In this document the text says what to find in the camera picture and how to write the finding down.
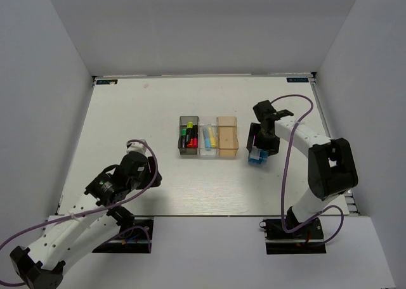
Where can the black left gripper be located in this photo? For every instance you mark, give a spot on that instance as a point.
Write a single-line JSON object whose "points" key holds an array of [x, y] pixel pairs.
{"points": [[150, 173]]}

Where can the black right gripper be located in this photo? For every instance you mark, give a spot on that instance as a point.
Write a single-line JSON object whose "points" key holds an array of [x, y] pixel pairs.
{"points": [[272, 147]]}

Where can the blue round jar with label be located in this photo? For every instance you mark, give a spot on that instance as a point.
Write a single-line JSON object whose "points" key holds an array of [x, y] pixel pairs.
{"points": [[257, 156]]}

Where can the yellow pen tube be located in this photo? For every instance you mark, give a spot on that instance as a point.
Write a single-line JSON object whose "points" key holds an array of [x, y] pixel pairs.
{"points": [[212, 138]]}

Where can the light blue pen tube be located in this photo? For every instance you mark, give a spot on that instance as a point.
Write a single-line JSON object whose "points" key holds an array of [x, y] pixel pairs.
{"points": [[206, 138]]}

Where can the green cap black highlighter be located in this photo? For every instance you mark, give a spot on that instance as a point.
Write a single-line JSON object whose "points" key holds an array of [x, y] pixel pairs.
{"points": [[182, 141]]}

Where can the orange cap black highlighter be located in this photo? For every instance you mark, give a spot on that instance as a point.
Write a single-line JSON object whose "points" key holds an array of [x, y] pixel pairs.
{"points": [[193, 142]]}

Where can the pink cap black highlighter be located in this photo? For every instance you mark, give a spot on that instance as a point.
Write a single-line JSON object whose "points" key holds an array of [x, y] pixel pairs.
{"points": [[196, 131]]}

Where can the yellow cap black highlighter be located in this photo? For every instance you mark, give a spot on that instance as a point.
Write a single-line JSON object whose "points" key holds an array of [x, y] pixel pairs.
{"points": [[189, 131]]}

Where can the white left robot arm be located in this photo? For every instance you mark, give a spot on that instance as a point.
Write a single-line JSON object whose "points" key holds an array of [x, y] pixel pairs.
{"points": [[98, 217]]}

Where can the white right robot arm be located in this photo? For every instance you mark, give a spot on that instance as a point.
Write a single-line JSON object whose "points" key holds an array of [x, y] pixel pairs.
{"points": [[331, 168]]}

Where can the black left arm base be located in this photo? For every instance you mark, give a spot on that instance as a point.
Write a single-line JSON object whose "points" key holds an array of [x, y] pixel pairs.
{"points": [[135, 241]]}

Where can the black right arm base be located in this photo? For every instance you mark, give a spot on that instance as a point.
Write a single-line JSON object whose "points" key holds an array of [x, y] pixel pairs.
{"points": [[307, 240]]}

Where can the orange transparent container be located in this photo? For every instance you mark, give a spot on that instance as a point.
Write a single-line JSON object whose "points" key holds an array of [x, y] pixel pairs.
{"points": [[228, 143]]}

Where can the clear transparent container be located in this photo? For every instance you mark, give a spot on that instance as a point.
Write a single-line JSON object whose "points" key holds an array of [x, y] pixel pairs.
{"points": [[204, 153]]}

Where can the grey transparent container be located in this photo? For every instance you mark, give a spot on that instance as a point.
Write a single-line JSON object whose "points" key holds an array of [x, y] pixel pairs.
{"points": [[183, 121]]}

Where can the right blue table label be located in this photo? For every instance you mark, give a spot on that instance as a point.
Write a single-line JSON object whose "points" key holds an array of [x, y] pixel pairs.
{"points": [[297, 80]]}

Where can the blue table label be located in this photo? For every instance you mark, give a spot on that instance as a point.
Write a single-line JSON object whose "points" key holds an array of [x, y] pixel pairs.
{"points": [[297, 80], [106, 82]]}

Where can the left blue table label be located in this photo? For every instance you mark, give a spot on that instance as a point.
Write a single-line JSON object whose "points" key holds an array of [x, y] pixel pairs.
{"points": [[106, 82]]}

